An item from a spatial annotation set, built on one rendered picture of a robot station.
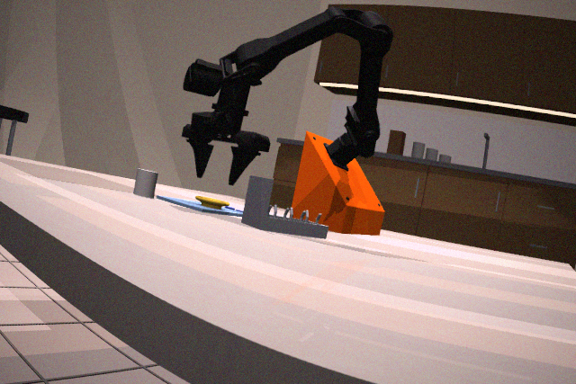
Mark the grey dish rack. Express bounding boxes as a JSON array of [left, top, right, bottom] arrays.
[[241, 175, 329, 239]]

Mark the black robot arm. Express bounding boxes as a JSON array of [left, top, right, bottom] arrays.
[[183, 6, 393, 171]]

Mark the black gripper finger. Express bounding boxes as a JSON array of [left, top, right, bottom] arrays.
[[229, 146, 261, 185], [186, 139, 214, 178]]

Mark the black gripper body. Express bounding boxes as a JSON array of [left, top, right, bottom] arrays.
[[181, 99, 270, 152]]

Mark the grey cylinder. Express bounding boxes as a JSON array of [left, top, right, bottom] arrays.
[[133, 168, 158, 199]]

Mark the light blue mat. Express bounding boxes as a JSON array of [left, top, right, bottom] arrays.
[[156, 195, 243, 217]]

